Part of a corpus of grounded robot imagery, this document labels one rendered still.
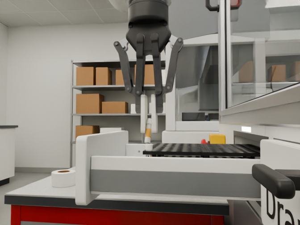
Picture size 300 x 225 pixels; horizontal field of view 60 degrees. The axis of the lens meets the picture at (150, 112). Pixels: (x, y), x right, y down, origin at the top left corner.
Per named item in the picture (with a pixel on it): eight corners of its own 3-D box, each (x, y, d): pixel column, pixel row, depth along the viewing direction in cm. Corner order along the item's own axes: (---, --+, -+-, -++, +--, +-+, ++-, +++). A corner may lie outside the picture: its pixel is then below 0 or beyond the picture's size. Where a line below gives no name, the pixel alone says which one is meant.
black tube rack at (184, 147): (142, 188, 45) (142, 150, 45) (155, 169, 63) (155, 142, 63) (278, 193, 42) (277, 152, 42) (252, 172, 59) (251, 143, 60)
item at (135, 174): (89, 194, 42) (90, 156, 43) (127, 167, 68) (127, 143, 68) (362, 206, 36) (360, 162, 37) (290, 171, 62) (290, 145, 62)
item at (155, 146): (142, 154, 45) (142, 151, 45) (155, 145, 63) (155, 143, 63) (153, 154, 45) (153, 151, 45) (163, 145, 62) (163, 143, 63)
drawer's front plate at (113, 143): (74, 206, 41) (75, 136, 41) (121, 171, 70) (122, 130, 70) (85, 206, 41) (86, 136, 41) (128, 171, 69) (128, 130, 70)
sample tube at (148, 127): (144, 143, 47) (147, 120, 49) (151, 144, 47) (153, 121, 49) (143, 141, 46) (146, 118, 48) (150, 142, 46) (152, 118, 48)
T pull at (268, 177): (277, 201, 17) (277, 180, 17) (251, 177, 25) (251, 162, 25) (337, 203, 17) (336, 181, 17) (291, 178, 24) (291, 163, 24)
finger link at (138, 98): (141, 85, 47) (125, 85, 48) (141, 113, 47) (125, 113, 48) (143, 86, 49) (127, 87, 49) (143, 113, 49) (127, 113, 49)
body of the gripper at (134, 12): (121, -3, 45) (121, 50, 45) (169, -7, 44) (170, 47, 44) (130, 14, 53) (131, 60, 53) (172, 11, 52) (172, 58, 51)
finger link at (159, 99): (156, 86, 49) (172, 85, 48) (156, 113, 48) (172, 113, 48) (155, 85, 47) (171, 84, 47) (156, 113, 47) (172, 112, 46)
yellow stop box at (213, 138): (208, 157, 81) (208, 134, 81) (207, 155, 88) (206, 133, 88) (225, 158, 80) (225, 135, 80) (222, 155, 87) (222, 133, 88)
